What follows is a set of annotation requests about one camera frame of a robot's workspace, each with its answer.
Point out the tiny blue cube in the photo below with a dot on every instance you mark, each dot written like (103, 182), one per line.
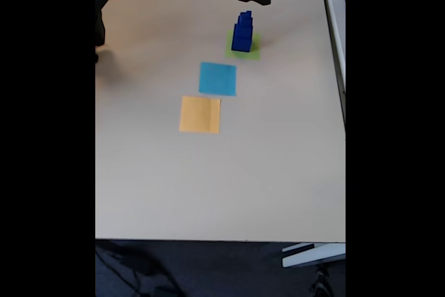
(247, 14)

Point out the small blue cube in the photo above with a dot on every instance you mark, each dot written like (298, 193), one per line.
(244, 22)

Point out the medium blue cube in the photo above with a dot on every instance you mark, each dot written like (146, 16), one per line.
(243, 32)

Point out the green paper square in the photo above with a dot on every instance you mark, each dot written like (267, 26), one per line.
(256, 50)

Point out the light blue paper square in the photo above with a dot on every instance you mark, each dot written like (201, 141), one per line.
(217, 79)

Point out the orange paper square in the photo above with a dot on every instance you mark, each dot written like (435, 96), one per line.
(200, 116)

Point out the large blue cube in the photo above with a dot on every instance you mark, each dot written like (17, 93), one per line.
(241, 44)

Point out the white desk with dark edge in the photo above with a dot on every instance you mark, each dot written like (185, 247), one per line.
(335, 15)

